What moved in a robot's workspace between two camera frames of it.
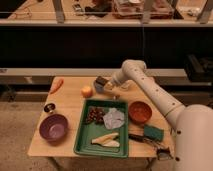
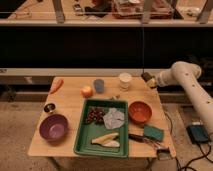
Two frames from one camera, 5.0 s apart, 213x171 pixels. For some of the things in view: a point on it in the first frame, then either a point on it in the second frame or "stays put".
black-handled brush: [162, 153] stays put
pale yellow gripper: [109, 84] → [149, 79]
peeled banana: [108, 140] stays put
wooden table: [56, 132] stays put
